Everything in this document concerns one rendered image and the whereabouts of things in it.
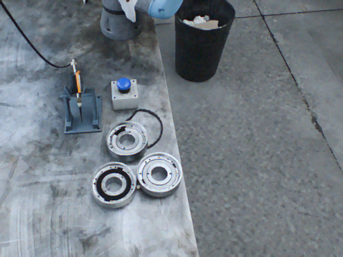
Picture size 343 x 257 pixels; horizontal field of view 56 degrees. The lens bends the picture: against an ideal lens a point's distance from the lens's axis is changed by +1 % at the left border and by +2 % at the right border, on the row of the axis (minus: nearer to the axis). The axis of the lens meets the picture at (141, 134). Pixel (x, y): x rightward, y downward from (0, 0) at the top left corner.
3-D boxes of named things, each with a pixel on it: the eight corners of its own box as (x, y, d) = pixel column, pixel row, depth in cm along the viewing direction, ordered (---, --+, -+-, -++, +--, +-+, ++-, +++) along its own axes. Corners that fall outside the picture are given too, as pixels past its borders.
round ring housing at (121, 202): (128, 216, 72) (127, 208, 69) (86, 203, 74) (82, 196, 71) (142, 176, 78) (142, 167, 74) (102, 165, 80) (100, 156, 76)
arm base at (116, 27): (100, 14, 116) (96, -12, 108) (141, 11, 116) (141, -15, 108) (101, 41, 107) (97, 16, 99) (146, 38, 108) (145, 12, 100)
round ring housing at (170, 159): (166, 153, 81) (166, 145, 78) (189, 186, 76) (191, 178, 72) (129, 172, 78) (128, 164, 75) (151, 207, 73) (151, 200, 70)
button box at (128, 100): (138, 108, 90) (138, 96, 86) (113, 110, 90) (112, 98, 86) (136, 87, 95) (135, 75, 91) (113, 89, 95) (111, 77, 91)
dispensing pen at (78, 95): (75, 125, 83) (66, 60, 77) (78, 120, 87) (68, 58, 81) (84, 125, 83) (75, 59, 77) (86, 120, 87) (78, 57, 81)
